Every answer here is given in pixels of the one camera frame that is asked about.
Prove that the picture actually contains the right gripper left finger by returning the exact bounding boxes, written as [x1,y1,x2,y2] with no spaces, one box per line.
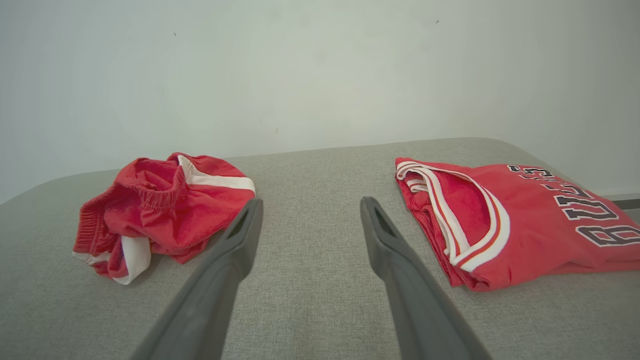
[130,197,265,360]

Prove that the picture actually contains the grey fabric sofa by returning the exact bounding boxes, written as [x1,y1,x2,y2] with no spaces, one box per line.
[0,137,640,360]

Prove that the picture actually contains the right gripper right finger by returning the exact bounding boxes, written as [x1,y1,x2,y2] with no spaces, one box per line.
[360,196,494,360]

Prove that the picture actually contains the wall baseboard strip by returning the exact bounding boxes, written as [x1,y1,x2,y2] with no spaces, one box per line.
[601,193,640,211]

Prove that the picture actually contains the red basketball jersey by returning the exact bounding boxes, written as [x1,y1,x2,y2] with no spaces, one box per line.
[394,157,640,293]

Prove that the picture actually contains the red shorts with white stripes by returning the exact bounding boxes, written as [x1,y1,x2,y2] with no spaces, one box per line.
[72,152,257,286]

